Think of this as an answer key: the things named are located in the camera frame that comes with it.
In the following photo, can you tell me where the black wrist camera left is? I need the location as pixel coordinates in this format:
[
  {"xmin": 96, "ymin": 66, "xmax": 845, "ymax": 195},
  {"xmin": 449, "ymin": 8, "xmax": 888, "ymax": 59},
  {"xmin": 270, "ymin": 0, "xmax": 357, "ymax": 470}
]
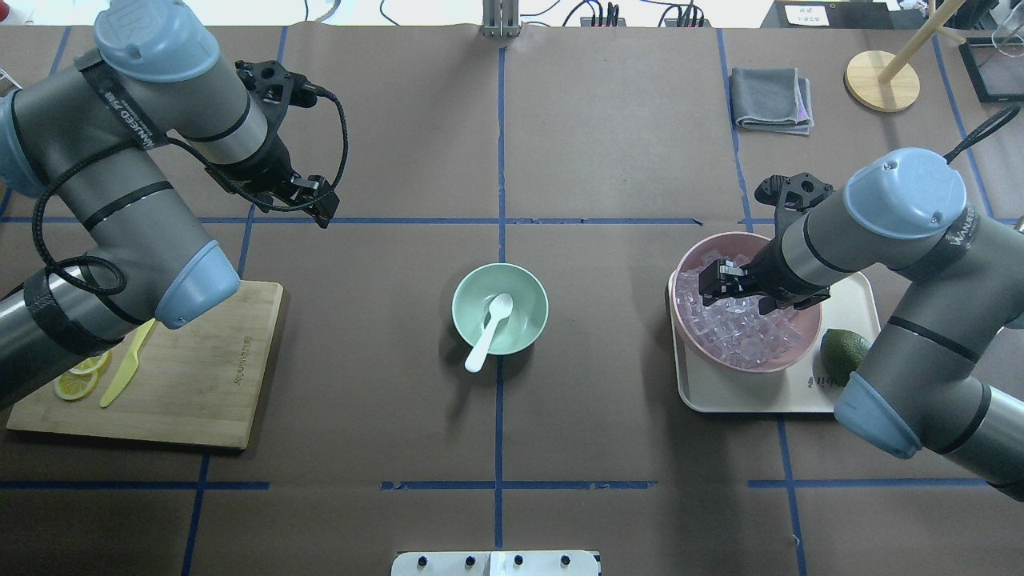
[{"xmin": 234, "ymin": 61, "xmax": 328, "ymax": 109}]

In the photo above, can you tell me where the yellow plastic knife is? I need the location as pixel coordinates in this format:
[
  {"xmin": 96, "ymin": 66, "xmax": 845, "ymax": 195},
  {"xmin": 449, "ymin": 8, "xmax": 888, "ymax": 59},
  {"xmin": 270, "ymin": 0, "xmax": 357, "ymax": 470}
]
[{"xmin": 99, "ymin": 318, "xmax": 158, "ymax": 409}]

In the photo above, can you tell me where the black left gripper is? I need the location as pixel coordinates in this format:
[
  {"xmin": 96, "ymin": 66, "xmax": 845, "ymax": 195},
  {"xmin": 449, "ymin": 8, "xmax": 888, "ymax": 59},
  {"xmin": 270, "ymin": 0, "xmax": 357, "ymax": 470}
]
[{"xmin": 228, "ymin": 136, "xmax": 337, "ymax": 229}]

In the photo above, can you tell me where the aluminium frame post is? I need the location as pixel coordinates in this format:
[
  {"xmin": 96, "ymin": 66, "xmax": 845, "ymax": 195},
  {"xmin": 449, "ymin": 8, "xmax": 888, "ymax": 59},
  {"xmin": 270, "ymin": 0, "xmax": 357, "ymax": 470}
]
[{"xmin": 482, "ymin": 0, "xmax": 522, "ymax": 38}]

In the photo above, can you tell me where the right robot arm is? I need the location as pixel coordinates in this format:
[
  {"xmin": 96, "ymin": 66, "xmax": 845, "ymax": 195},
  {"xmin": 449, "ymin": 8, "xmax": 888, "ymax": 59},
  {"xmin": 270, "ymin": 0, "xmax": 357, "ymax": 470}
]
[{"xmin": 698, "ymin": 147, "xmax": 1023, "ymax": 501}]

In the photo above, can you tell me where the metal tray with glasses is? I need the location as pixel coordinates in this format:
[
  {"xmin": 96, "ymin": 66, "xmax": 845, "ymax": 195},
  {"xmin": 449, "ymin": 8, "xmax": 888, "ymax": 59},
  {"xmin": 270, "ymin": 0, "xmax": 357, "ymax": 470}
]
[{"xmin": 958, "ymin": 35, "xmax": 1023, "ymax": 102}]

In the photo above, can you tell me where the wooden mug tree stand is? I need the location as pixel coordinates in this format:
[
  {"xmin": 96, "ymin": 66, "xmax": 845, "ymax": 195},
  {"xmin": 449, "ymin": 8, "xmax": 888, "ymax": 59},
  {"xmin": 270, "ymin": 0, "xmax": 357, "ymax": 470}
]
[{"xmin": 842, "ymin": 1, "xmax": 965, "ymax": 113}]

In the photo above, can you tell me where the grey folded cloth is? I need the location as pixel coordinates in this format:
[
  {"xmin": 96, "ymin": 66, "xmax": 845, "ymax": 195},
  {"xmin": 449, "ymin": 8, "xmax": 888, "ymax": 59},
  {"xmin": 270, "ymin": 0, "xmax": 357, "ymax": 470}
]
[{"xmin": 729, "ymin": 68, "xmax": 814, "ymax": 136}]

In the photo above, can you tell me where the green ceramic bowl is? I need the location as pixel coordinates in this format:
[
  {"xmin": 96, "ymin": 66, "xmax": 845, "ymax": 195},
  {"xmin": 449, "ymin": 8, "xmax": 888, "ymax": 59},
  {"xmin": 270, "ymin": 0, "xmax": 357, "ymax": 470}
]
[{"xmin": 450, "ymin": 263, "xmax": 550, "ymax": 356}]

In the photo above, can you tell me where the wooden cutting board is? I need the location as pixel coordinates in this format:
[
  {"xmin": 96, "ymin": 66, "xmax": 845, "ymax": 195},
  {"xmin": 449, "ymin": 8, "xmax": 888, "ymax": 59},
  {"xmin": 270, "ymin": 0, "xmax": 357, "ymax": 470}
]
[{"xmin": 7, "ymin": 281, "xmax": 284, "ymax": 450}]

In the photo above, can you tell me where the beige plastic tray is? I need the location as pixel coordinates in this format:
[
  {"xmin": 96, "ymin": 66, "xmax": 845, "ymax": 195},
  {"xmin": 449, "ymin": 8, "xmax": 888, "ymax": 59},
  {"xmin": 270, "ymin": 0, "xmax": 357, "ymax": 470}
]
[{"xmin": 673, "ymin": 273, "xmax": 881, "ymax": 414}]

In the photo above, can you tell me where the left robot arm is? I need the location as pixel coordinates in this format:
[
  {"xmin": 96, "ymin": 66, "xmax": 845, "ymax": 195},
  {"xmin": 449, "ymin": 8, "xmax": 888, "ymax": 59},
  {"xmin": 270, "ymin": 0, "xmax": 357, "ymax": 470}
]
[{"xmin": 1, "ymin": 1, "xmax": 340, "ymax": 408}]

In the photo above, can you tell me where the green lime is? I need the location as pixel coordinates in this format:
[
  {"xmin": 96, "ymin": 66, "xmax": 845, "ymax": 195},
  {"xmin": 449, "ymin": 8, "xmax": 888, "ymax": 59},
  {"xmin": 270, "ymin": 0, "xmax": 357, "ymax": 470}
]
[{"xmin": 819, "ymin": 328, "xmax": 871, "ymax": 386}]

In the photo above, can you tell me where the pink bowl of ice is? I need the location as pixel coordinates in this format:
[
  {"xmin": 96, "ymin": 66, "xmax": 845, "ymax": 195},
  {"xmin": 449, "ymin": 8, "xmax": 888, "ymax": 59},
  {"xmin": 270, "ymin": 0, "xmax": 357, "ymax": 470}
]
[{"xmin": 668, "ymin": 232, "xmax": 822, "ymax": 373}]

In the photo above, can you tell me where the white plastic spoon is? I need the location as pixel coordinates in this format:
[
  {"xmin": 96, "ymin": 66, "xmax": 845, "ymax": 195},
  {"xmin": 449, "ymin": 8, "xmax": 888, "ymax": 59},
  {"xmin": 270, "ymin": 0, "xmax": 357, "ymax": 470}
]
[{"xmin": 464, "ymin": 293, "xmax": 514, "ymax": 374}]

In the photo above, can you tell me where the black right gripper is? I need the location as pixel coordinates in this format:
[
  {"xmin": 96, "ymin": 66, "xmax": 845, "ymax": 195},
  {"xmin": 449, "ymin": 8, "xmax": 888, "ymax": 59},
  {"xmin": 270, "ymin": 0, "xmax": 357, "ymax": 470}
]
[{"xmin": 698, "ymin": 240, "xmax": 830, "ymax": 316}]

